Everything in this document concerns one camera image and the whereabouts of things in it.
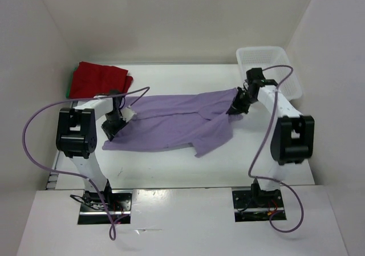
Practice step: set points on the lavender t shirt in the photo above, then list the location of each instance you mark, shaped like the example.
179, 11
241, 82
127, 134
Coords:
174, 121

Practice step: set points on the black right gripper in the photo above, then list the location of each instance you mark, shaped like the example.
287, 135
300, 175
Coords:
236, 108

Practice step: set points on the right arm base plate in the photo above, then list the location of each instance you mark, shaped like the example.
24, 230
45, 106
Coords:
248, 209

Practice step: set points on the green t shirt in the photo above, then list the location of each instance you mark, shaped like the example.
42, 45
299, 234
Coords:
69, 84

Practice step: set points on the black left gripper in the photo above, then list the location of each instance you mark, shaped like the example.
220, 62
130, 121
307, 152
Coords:
110, 132

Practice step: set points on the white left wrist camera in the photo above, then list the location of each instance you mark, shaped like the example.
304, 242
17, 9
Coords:
127, 114

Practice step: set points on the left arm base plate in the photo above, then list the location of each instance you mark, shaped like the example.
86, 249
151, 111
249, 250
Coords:
92, 211

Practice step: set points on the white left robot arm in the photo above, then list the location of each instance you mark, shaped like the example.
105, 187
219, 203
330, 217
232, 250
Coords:
77, 138

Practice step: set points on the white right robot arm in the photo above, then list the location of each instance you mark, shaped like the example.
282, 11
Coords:
290, 132

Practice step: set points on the red t shirt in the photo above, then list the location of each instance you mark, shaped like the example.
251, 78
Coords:
90, 79

